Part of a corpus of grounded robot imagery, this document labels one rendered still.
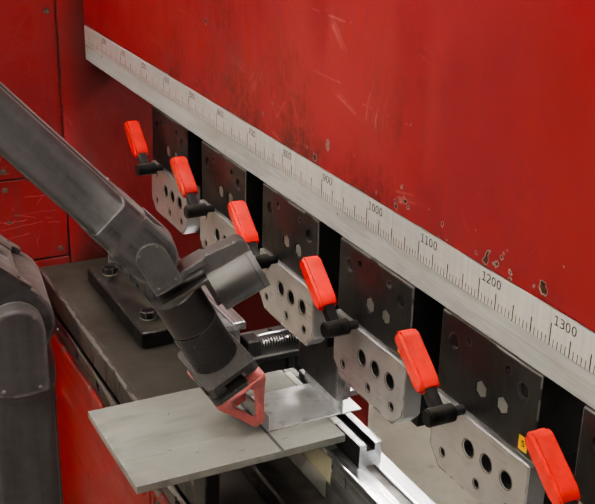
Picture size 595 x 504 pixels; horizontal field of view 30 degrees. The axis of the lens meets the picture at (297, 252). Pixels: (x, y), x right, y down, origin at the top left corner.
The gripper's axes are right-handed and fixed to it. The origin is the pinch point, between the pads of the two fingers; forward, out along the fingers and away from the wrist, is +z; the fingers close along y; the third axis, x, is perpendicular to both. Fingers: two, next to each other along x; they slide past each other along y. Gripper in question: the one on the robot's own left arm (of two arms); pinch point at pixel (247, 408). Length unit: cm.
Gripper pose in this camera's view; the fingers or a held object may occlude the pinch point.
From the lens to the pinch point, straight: 136.5
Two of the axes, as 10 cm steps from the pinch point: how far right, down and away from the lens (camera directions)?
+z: 4.0, 7.4, 5.4
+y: -4.5, -3.5, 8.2
